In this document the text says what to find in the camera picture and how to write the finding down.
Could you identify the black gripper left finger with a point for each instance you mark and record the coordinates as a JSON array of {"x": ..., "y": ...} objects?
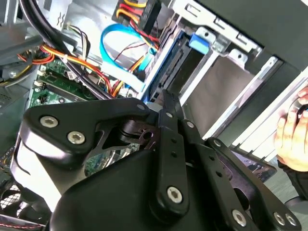
[{"x": 60, "y": 115}]

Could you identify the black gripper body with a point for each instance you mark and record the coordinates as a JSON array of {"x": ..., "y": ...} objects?
[{"x": 108, "y": 197}]

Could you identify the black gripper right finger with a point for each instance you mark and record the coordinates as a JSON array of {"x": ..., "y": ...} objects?
[{"x": 223, "y": 192}]

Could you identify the round black blue-ringed tool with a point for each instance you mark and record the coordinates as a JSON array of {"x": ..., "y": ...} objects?
[{"x": 300, "y": 108}]

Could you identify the hard disk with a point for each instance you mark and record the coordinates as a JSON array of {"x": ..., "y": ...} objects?
[{"x": 198, "y": 44}]

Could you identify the person's right hand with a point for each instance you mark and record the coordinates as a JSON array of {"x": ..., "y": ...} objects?
[{"x": 293, "y": 144}]

